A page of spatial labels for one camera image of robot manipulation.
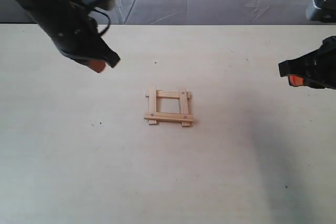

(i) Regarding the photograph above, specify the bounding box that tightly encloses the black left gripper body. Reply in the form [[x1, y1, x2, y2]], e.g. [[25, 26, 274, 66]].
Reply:
[[15, 0, 120, 68]]

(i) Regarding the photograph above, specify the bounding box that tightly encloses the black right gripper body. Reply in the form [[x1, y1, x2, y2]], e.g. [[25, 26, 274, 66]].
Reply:
[[278, 36, 335, 90]]

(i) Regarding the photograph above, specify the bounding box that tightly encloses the plain wooden stick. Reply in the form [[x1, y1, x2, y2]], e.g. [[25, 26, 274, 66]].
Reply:
[[149, 86, 156, 116]]

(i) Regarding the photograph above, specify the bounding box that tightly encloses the wooden stick with holes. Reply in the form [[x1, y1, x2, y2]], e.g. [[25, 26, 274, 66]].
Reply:
[[144, 112, 194, 123], [179, 88, 189, 119]]

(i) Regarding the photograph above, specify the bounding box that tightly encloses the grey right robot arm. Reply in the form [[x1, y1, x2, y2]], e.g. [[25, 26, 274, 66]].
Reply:
[[278, 0, 335, 90]]

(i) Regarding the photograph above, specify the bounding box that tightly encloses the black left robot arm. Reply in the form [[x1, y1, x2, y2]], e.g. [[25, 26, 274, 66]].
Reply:
[[15, 0, 120, 73]]

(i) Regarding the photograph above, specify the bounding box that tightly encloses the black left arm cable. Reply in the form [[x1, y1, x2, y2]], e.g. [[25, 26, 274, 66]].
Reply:
[[71, 0, 112, 37]]

